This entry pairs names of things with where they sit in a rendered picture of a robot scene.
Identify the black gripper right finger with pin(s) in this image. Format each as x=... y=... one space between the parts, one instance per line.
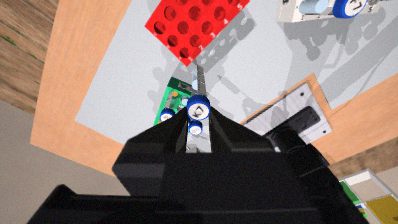
x=234 y=137

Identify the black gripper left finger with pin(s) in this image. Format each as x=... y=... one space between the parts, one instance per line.
x=163 y=136

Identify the green tube rack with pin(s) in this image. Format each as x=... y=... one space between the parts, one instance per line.
x=178 y=86

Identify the white test tube rack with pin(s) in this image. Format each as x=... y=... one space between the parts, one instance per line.
x=288 y=11

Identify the grey bench mat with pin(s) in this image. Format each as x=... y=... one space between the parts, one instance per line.
x=252 y=61

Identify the red tube rack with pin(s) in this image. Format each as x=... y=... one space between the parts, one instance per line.
x=176 y=27

